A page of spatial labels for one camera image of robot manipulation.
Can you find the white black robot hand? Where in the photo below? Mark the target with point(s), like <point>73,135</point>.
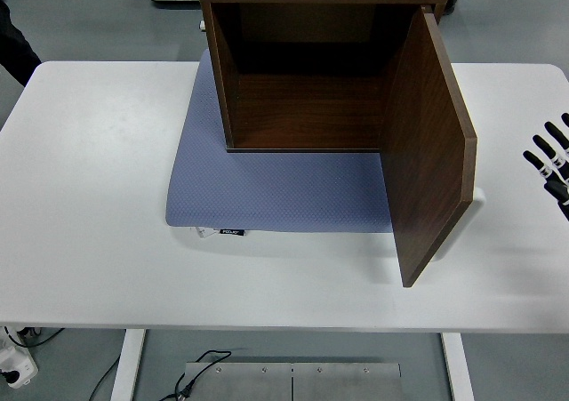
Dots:
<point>561,183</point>

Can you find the white mat tag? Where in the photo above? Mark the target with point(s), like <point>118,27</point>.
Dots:
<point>205,232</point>

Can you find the small white knob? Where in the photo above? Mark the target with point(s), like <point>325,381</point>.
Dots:
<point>202,26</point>

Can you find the grey metal plate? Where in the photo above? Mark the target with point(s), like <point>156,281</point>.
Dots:
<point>347,383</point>
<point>240,383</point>

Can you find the blue textured mat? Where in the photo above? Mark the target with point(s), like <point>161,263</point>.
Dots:
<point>266,187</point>

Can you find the person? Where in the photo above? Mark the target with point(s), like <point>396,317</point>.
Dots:
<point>15,45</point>

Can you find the black mat label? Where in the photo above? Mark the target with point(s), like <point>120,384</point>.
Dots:
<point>232,232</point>

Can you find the brown wooden cabinet door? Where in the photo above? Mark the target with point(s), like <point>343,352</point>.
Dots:
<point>427,161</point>

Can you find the brown wooden cabinet body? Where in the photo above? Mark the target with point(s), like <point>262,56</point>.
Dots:
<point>311,107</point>

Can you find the white table leg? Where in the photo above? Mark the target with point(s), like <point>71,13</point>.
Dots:
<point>126,365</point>
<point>458,365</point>

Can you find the white power strip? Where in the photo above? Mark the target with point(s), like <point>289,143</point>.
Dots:
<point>20,370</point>

